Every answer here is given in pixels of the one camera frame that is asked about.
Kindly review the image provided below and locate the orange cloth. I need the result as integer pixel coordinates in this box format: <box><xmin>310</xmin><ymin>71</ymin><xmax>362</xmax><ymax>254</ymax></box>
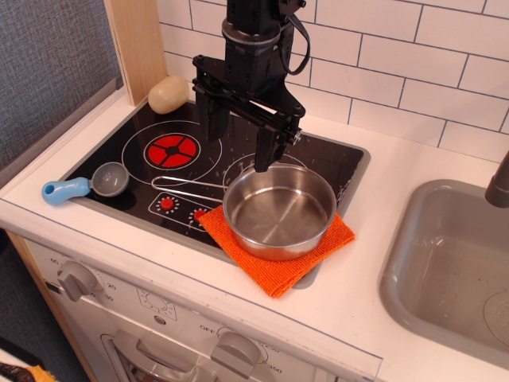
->
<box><xmin>198</xmin><ymin>207</ymin><xmax>356</xmax><ymax>298</ymax></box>

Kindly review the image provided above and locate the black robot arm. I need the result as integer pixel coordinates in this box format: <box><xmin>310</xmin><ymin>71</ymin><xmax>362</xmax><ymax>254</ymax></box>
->
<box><xmin>192</xmin><ymin>1</ymin><xmax>310</xmax><ymax>173</ymax></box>

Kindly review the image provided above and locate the red stove knob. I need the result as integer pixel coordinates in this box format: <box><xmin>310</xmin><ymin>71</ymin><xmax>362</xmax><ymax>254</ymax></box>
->
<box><xmin>160</xmin><ymin>197</ymin><xmax>175</xmax><ymax>211</ymax></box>
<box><xmin>192</xmin><ymin>209</ymin><xmax>208</xmax><ymax>224</ymax></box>

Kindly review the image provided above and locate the grey timer knob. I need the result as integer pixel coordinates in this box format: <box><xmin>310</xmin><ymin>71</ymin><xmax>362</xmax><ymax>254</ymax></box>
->
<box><xmin>57</xmin><ymin>261</ymin><xmax>98</xmax><ymax>302</ymax></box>

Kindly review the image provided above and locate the grey oven knob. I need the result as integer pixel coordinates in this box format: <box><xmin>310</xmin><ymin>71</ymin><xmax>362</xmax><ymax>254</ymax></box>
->
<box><xmin>211</xmin><ymin>332</ymin><xmax>262</xmax><ymax>379</ymax></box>

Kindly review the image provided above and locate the stainless steel pot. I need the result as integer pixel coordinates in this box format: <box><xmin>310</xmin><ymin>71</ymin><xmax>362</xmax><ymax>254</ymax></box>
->
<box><xmin>151</xmin><ymin>163</ymin><xmax>337</xmax><ymax>261</ymax></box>

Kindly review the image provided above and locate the red stove knob left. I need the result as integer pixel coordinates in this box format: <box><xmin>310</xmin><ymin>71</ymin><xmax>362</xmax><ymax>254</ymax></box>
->
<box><xmin>160</xmin><ymin>197</ymin><xmax>175</xmax><ymax>211</ymax></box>

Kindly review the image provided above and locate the black toy stove top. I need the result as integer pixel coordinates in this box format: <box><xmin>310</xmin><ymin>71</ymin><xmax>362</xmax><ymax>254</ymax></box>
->
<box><xmin>52</xmin><ymin>98</ymin><xmax>371</xmax><ymax>290</ymax></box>

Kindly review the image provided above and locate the beige toy potato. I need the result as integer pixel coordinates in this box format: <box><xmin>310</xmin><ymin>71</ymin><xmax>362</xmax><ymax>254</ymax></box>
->
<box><xmin>148</xmin><ymin>76</ymin><xmax>189</xmax><ymax>115</ymax></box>

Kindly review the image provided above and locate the grey oven door handle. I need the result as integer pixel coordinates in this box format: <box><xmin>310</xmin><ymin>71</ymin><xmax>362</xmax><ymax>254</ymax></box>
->
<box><xmin>111</xmin><ymin>330</ymin><xmax>220</xmax><ymax>381</ymax></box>

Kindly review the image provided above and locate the blue-handled grey scoop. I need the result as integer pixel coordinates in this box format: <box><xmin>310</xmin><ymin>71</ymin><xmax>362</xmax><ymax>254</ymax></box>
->
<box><xmin>41</xmin><ymin>162</ymin><xmax>130</xmax><ymax>205</ymax></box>

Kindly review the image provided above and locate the red stove knob right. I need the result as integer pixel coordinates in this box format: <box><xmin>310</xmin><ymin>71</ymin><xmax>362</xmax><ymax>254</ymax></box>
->
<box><xmin>192</xmin><ymin>209</ymin><xmax>208</xmax><ymax>224</ymax></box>

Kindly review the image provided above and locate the grey faucet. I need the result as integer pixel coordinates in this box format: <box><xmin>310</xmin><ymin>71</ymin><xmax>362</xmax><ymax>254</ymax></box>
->
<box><xmin>484</xmin><ymin>152</ymin><xmax>509</xmax><ymax>209</ymax></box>

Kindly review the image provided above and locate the black cable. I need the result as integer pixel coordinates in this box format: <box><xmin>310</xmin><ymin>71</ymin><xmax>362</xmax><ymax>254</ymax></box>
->
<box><xmin>277</xmin><ymin>14</ymin><xmax>312</xmax><ymax>76</ymax></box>

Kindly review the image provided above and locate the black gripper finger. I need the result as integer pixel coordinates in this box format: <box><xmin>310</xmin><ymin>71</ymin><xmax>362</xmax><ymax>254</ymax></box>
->
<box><xmin>196</xmin><ymin>93</ymin><xmax>230</xmax><ymax>141</ymax></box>
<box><xmin>254</xmin><ymin>126</ymin><xmax>286</xmax><ymax>173</ymax></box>

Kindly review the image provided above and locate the wooden post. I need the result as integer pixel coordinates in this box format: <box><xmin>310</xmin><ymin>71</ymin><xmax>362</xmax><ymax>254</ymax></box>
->
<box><xmin>104</xmin><ymin>0</ymin><xmax>167</xmax><ymax>106</ymax></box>

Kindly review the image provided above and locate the grey sink basin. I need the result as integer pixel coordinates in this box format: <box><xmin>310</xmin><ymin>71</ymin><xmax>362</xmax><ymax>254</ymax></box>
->
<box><xmin>380</xmin><ymin>179</ymin><xmax>508</xmax><ymax>368</ymax></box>

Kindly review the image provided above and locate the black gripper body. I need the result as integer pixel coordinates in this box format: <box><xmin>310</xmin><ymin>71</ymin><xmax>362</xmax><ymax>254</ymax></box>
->
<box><xmin>192</xmin><ymin>37</ymin><xmax>306</xmax><ymax>145</ymax></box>

